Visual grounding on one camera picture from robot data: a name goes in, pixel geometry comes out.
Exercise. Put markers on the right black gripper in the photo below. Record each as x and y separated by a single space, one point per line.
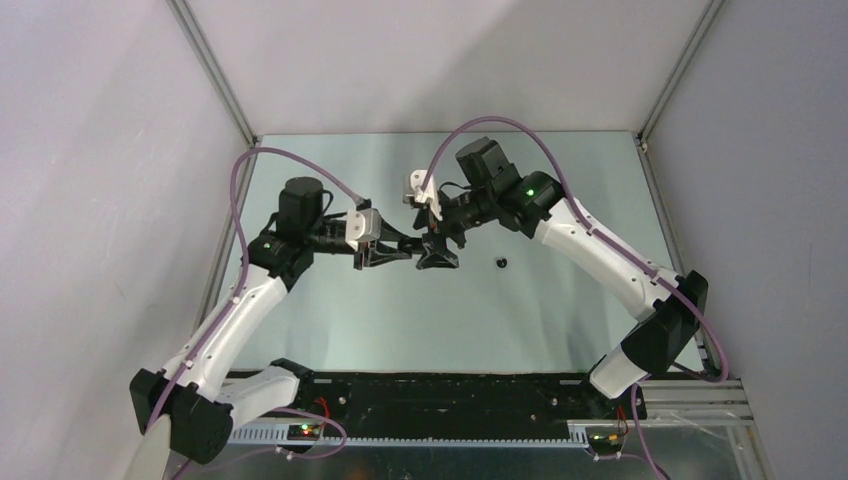
436 251

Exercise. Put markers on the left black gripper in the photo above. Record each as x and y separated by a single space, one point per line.
381 254

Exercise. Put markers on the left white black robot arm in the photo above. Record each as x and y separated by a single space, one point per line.
187 398

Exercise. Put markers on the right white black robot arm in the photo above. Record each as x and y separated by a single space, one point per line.
667 306

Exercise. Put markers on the left controller circuit board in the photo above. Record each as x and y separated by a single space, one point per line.
304 433

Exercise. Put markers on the controller circuit board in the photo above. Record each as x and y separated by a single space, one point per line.
606 446
304 433

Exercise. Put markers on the right controller circuit board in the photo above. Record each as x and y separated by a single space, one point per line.
606 446

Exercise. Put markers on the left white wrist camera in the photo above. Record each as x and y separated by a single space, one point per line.
362 226

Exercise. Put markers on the grey slotted cable duct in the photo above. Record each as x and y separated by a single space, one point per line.
273 434

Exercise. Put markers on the aluminium frame rail front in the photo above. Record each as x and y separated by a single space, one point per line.
689 401

